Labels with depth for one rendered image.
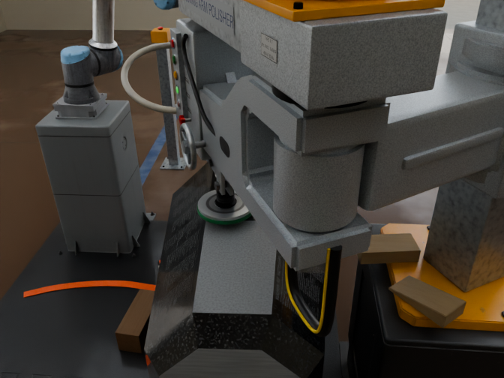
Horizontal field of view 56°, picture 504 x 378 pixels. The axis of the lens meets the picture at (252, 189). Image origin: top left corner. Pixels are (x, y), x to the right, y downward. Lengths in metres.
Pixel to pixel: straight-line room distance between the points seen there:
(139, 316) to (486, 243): 1.59
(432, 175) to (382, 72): 0.43
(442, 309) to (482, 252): 0.22
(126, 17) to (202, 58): 7.48
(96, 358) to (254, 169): 1.51
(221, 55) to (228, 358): 0.89
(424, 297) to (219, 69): 0.93
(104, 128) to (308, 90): 1.95
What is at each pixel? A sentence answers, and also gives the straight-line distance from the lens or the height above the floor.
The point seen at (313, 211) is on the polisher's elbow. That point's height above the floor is 1.28.
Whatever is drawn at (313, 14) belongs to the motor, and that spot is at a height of 1.69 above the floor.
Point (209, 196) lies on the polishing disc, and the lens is 1.85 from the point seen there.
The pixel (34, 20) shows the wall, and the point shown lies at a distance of 9.56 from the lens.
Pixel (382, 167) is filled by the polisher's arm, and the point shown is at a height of 1.35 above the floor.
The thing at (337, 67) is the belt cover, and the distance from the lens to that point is 0.76.
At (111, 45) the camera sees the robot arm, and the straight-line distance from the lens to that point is 2.79.
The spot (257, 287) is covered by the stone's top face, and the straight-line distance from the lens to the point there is 1.51.
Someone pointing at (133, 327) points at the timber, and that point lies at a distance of 2.38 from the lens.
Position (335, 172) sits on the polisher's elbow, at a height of 1.38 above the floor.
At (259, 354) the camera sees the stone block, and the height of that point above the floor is 0.73.
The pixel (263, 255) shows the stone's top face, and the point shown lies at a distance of 1.63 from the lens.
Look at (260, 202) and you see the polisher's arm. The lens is 1.15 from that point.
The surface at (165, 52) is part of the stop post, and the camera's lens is 3.61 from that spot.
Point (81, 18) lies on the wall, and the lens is 9.19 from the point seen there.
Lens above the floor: 1.83
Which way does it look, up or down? 31 degrees down
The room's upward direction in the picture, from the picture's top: 1 degrees counter-clockwise
